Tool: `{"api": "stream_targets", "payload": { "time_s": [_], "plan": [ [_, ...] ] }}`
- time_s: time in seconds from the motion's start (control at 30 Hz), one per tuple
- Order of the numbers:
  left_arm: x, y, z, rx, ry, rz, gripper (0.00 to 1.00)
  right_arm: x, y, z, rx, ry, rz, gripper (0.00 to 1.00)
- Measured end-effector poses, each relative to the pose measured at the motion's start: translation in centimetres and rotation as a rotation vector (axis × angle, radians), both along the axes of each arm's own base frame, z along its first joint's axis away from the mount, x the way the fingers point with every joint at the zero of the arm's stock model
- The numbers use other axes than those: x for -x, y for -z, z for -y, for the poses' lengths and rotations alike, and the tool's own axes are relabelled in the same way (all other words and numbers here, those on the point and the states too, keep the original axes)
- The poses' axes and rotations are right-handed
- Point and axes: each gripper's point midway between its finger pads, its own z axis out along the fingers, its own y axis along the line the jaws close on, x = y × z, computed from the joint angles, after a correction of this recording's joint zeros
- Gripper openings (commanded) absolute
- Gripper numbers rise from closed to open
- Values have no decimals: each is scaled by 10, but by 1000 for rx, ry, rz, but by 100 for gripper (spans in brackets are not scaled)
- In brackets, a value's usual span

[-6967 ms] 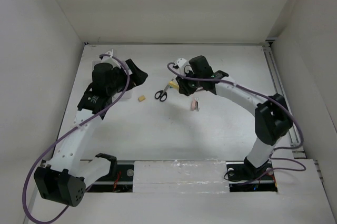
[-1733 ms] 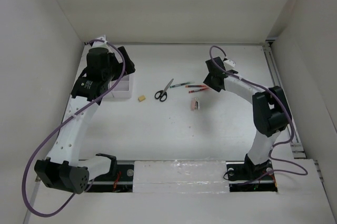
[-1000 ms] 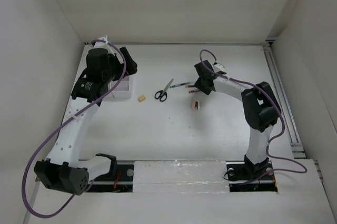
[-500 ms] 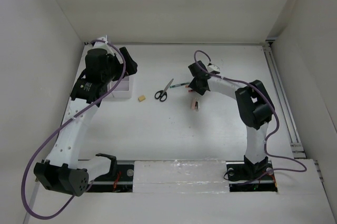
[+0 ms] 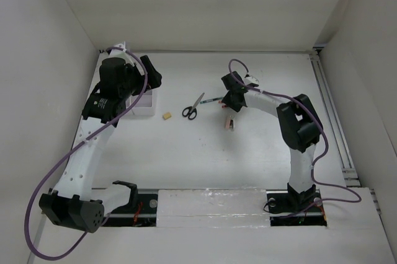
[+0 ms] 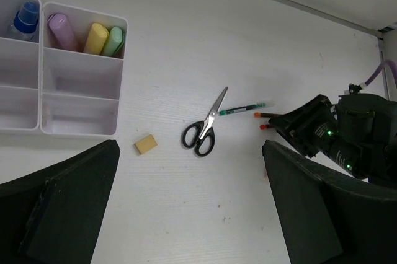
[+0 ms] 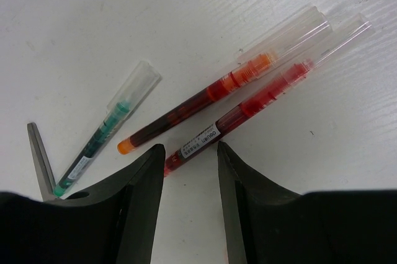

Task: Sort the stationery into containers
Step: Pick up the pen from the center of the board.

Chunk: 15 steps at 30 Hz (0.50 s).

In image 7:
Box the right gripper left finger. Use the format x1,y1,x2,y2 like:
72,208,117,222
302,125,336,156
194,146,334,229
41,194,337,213
65,144,165,263

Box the black handled scissors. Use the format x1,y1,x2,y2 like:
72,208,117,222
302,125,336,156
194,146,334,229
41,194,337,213
27,122,93,201

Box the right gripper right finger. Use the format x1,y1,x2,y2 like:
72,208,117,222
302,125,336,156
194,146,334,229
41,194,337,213
217,141,299,263

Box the red gel pen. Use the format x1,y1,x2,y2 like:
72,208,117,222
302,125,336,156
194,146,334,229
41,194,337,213
164,14,374,177

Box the orange gel pen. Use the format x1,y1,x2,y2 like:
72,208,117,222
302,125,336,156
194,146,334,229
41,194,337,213
117,6,332,155

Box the green gel pen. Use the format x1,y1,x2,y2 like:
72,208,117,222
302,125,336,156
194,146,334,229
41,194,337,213
53,61,161,197

